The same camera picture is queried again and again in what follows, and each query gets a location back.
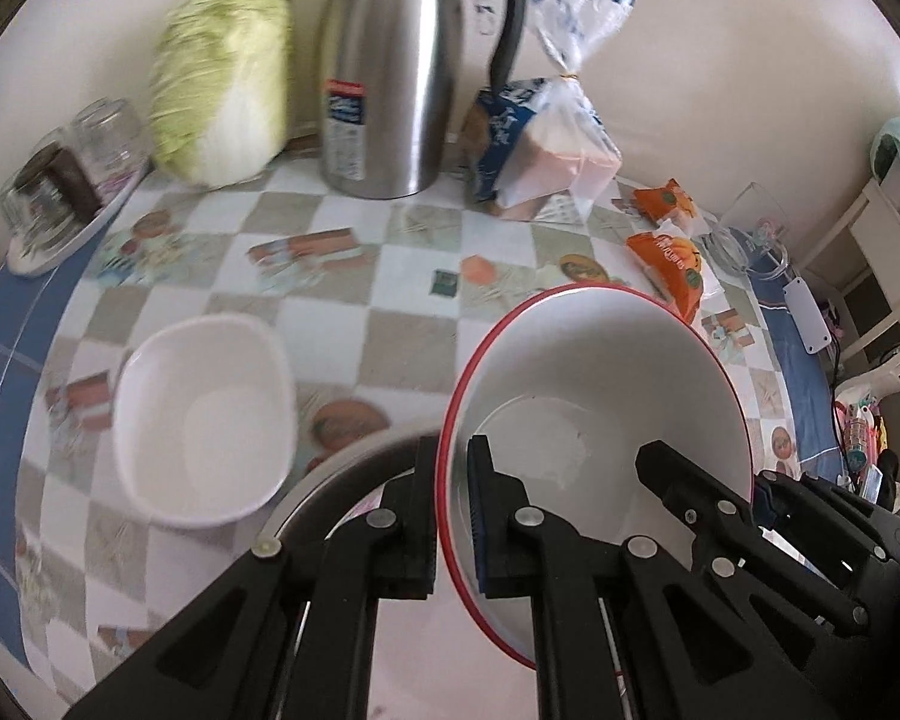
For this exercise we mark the upturned drinking glass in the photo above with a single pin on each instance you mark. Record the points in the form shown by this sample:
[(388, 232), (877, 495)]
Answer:
[(15, 213), (110, 140)]

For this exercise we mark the floral rimmed white plate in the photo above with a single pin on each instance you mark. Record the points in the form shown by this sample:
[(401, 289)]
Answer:
[(430, 660)]

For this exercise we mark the napa cabbage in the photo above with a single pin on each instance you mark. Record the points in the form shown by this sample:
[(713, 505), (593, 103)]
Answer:
[(220, 90)]

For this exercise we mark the bagged sliced bread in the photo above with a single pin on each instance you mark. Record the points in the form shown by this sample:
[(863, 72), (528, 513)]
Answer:
[(537, 150)]

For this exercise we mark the white shelf unit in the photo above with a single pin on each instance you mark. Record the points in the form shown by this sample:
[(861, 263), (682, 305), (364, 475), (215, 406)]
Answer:
[(873, 220)]

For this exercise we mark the glass teapot brown handle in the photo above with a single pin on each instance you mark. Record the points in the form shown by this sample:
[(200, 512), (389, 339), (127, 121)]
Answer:
[(55, 192)]

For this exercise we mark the white plastic basket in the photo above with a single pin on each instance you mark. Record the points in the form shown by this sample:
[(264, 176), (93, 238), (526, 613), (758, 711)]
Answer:
[(869, 387)]

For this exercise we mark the checkered patterned tablecloth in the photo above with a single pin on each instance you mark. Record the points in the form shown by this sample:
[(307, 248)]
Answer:
[(379, 306)]

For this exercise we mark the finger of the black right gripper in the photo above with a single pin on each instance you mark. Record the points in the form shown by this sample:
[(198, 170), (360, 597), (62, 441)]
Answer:
[(723, 526), (818, 519)]

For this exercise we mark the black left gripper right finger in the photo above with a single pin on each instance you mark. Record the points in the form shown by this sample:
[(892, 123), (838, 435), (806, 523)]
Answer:
[(623, 630)]

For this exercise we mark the stainless steel thermos jug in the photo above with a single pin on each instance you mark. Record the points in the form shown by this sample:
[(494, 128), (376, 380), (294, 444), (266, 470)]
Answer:
[(387, 73)]

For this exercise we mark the white floral tray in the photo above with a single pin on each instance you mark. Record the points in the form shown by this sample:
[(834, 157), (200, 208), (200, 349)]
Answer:
[(31, 260)]

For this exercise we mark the strawberry pattern red-rimmed bowl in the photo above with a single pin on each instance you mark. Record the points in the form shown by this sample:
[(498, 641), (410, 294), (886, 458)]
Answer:
[(566, 389)]

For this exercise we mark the clear glass mug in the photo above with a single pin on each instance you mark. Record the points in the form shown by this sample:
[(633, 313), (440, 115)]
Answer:
[(748, 240)]

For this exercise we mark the orange snack packet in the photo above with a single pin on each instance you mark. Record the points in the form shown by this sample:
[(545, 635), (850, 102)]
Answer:
[(675, 263), (669, 202)]

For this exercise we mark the large stainless steel plate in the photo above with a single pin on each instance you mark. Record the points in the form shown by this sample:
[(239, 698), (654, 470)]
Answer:
[(312, 509)]

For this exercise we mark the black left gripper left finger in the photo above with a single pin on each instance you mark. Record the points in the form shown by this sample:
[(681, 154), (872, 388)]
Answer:
[(289, 635)]

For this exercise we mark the white square bowl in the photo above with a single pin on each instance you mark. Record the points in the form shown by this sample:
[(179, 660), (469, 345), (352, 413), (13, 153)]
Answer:
[(204, 421)]

